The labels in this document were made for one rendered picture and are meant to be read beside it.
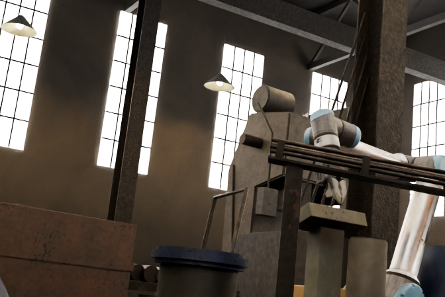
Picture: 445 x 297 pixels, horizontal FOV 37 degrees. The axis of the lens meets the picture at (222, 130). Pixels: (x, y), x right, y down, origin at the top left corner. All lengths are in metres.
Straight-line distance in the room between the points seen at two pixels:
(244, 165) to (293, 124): 0.86
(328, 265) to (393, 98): 3.35
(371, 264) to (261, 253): 3.33
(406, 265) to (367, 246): 0.69
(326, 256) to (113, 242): 1.67
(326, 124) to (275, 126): 5.25
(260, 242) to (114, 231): 2.02
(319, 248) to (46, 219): 1.68
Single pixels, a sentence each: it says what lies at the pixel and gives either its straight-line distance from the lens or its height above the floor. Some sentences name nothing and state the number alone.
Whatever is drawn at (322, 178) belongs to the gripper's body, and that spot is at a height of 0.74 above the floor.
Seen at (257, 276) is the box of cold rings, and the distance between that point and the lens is 5.42.
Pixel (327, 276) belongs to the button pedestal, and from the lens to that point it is 2.23.
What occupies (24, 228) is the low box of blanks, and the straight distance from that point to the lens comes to 3.44.
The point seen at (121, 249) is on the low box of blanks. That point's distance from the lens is 3.67.
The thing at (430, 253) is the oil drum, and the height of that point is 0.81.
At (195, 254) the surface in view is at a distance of 2.06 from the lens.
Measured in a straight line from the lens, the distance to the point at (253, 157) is 7.91.
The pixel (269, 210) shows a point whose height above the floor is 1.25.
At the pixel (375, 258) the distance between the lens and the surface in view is 2.12.
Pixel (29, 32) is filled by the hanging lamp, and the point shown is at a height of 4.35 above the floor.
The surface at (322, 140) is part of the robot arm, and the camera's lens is 2.43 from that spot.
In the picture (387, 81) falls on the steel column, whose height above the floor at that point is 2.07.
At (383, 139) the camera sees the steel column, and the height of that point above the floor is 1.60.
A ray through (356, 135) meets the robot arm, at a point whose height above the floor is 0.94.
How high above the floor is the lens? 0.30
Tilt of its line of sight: 14 degrees up
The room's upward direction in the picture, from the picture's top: 6 degrees clockwise
